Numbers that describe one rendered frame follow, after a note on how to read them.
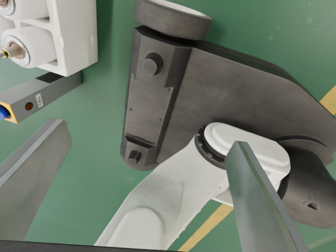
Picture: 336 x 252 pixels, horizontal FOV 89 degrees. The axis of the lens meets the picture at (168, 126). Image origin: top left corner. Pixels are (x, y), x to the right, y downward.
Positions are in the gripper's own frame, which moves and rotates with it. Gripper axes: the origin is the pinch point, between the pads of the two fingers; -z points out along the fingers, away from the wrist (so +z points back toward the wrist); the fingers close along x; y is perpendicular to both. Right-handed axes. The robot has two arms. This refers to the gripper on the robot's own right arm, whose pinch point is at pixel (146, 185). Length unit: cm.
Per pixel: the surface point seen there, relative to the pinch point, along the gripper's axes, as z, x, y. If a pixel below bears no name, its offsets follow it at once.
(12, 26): -50, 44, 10
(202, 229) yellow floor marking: -40, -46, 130
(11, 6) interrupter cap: -41, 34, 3
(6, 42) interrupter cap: -41, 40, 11
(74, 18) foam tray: -53, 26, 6
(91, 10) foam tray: -61, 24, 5
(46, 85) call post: -48, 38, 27
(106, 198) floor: -58, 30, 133
